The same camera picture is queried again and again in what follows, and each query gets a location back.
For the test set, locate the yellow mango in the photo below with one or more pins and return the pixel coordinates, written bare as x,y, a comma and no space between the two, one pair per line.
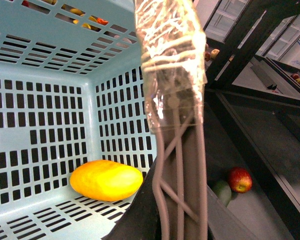
106,180

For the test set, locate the grey basket handle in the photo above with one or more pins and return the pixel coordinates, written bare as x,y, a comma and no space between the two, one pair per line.
172,46

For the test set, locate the green avocado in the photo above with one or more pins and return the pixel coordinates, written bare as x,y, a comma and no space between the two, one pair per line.
223,192

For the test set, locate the red yellow apple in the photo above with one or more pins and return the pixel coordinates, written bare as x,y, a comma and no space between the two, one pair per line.
239,180

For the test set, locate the orange persimmon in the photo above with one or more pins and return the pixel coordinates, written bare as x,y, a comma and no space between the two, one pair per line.
102,21

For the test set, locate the yellow star fruit pieces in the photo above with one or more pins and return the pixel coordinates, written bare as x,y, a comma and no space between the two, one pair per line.
89,25

